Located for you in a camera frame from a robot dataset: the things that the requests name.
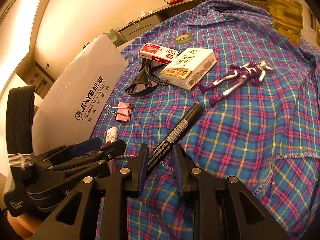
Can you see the white tissue pack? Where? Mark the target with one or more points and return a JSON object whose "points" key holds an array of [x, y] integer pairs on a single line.
{"points": [[189, 67]]}

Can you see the red tray on cabinet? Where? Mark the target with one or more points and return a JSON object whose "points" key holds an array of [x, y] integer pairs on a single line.
{"points": [[171, 2]]}

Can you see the grey tv cabinet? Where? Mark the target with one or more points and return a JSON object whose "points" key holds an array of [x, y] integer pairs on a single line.
{"points": [[137, 27]]}

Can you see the green tape roll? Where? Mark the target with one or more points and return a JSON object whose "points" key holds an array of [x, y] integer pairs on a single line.
{"points": [[183, 38]]}

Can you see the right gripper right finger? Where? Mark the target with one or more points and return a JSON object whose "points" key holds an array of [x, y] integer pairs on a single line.
{"points": [[185, 171]]}

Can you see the blue plaid shirt cloth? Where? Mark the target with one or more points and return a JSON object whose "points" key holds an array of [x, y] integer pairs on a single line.
{"points": [[267, 136]]}

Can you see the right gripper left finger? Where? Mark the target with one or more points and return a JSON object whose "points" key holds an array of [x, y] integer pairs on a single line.
{"points": [[137, 175]]}

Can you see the red staples box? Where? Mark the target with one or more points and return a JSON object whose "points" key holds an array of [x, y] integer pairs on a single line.
{"points": [[158, 53]]}

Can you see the green plastic chair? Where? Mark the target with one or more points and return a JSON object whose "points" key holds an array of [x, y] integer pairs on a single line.
{"points": [[116, 38]]}

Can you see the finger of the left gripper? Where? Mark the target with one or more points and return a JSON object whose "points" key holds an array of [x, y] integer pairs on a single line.
{"points": [[91, 160], [66, 153]]}

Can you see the black glasses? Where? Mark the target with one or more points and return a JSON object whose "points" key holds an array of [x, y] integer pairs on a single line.
{"points": [[146, 81]]}

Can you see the black marker pen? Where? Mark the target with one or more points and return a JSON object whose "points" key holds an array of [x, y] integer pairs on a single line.
{"points": [[179, 130]]}

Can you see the white printed lighter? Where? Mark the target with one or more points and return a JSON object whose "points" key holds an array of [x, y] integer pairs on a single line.
{"points": [[111, 135]]}

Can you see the white foam box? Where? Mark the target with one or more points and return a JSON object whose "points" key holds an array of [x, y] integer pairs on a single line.
{"points": [[69, 111]]}

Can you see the pink binder clip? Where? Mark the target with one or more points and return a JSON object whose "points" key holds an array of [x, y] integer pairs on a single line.
{"points": [[122, 112]]}

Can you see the purple silver action figure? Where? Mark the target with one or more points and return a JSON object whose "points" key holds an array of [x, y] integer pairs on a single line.
{"points": [[252, 72]]}

